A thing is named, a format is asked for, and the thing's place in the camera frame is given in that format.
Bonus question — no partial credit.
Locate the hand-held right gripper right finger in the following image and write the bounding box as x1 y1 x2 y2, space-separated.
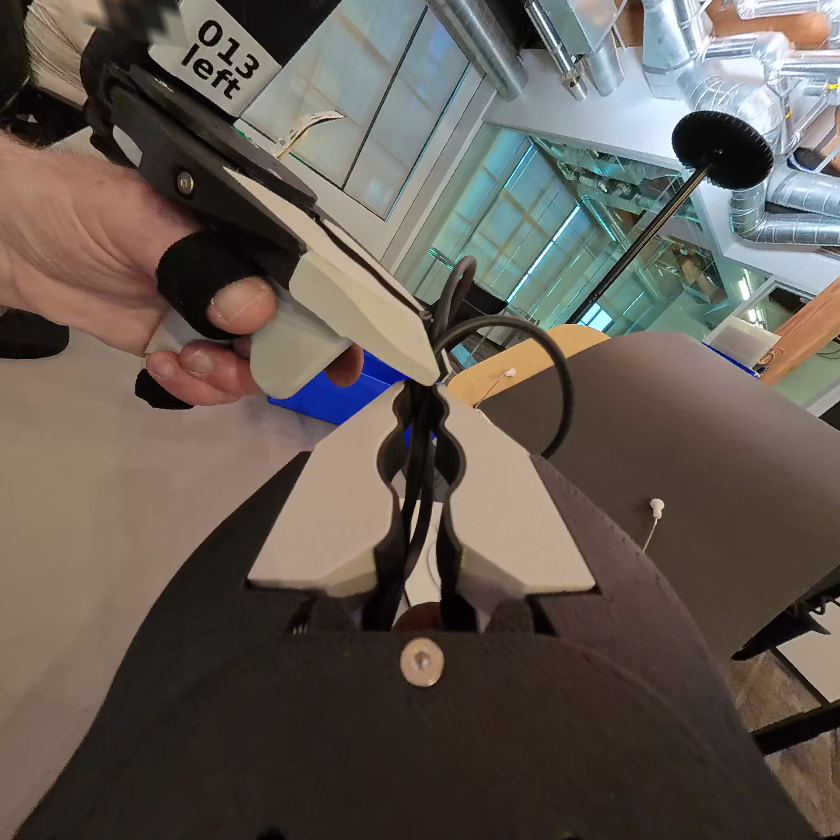
436 390 595 598

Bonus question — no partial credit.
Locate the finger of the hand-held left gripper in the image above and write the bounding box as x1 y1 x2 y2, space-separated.
287 217 443 385
217 164 427 313

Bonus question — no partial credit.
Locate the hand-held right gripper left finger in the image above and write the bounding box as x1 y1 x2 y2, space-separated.
247 384 418 594

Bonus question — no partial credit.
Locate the blue plastic bin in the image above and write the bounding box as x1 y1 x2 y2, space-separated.
269 348 408 427
707 342 762 379

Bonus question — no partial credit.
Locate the thick black cable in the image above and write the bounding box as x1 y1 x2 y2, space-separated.
368 256 576 631

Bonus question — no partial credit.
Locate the white curved object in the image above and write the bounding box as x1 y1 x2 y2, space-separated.
273 111 345 161

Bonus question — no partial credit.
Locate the person's left hand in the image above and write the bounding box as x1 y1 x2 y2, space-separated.
0 132 366 408

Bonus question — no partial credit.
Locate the black wood-rimmed board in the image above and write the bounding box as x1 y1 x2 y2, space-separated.
447 326 840 660

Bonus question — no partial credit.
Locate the black textured pad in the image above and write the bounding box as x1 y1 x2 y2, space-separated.
0 309 69 359

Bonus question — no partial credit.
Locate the black tripod stand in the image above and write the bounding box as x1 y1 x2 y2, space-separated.
733 571 840 756

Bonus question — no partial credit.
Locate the black pole stand with disc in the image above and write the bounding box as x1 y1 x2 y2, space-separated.
565 111 775 326

